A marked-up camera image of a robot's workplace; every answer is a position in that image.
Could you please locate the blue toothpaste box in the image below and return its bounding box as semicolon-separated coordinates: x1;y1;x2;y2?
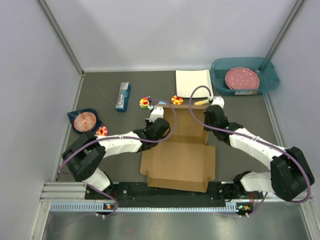
115;82;131;112

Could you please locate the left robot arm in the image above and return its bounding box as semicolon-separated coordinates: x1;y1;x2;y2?
61;118;171;194

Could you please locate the teal plastic bin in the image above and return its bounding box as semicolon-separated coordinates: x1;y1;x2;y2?
210;57;280;96

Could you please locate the pink dotted plate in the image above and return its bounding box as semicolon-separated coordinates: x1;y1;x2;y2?
224;67;260;90

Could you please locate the white square plate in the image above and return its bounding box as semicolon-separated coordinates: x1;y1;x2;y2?
175;69;214;98

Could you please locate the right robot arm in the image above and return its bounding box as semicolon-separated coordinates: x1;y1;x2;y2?
204;105;315;202

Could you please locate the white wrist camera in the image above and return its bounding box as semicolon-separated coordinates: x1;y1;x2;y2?
146;104;164;123
209;96;225;109

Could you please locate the rainbow flower plush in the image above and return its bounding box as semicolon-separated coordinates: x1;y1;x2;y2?
139;96;152;109

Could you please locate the brown cardboard box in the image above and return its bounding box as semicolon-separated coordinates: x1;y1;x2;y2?
140;105;216;193

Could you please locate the aluminium frame rail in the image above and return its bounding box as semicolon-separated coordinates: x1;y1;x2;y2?
39;181;313;203

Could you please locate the grey slotted cable duct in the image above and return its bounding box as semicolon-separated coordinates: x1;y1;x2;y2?
50;202;239;213

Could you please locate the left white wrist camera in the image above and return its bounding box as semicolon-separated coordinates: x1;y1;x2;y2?
146;104;164;123

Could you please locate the orange sun flower plush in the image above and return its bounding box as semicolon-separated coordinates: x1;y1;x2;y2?
171;95;184;105

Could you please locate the blue bowl red inside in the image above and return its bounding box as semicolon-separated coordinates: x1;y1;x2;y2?
67;108;102;134

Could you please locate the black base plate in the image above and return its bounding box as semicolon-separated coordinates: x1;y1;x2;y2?
84;181;253;208

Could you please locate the pink flower plush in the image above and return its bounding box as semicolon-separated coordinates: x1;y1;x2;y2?
95;126;108;137

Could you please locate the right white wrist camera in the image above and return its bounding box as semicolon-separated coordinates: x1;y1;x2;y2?
209;96;225;109

